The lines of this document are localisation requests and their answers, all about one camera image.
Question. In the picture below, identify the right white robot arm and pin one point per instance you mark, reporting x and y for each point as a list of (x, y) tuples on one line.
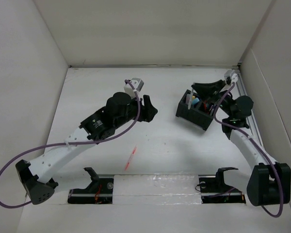
[(270, 181)]

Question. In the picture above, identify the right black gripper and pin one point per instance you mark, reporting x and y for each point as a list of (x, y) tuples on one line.
[(207, 89)]

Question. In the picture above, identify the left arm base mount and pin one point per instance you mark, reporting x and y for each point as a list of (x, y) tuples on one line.
[(101, 194)]

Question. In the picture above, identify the red gel pen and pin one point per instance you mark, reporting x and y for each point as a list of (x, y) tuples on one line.
[(205, 106)]

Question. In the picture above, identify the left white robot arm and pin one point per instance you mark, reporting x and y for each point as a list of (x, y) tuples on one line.
[(43, 176)]

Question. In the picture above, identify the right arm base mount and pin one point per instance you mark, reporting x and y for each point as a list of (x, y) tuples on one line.
[(213, 193)]

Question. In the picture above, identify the black two-compartment organizer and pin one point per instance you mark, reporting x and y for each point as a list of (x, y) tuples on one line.
[(196, 114)]

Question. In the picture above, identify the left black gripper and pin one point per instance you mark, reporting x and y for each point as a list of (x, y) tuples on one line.
[(147, 111)]

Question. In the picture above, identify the pink red pen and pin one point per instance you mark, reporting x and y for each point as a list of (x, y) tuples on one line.
[(130, 158)]

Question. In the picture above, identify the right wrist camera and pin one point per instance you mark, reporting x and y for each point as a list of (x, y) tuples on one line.
[(231, 76)]

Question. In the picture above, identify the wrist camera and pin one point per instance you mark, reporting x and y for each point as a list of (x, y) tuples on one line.
[(231, 76), (133, 86)]

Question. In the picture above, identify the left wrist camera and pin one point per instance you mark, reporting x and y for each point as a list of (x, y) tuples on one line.
[(133, 86)]

